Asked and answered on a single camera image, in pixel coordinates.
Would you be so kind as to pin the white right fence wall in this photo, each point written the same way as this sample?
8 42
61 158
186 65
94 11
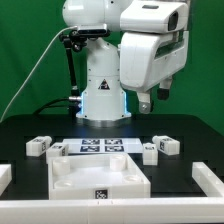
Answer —
209 183

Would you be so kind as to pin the white base tag plate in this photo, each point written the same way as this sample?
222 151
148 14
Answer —
100 145

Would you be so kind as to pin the grey camera on mount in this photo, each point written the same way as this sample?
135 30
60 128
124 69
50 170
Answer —
97 30

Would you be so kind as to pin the white fence wall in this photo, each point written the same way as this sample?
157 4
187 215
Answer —
5 176
114 211
209 183

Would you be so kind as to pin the white front fence wall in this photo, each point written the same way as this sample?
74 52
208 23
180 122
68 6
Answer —
114 211

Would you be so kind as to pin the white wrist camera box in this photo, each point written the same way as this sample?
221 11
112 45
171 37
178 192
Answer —
154 16

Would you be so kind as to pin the white square table top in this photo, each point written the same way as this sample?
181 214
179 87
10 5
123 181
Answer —
96 176

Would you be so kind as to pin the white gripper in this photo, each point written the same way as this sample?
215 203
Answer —
141 69

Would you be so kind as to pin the white left fence wall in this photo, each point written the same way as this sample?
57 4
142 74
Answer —
5 176

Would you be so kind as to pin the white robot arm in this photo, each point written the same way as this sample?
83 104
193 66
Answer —
103 102

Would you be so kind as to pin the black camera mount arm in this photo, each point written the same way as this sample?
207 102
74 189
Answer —
71 66

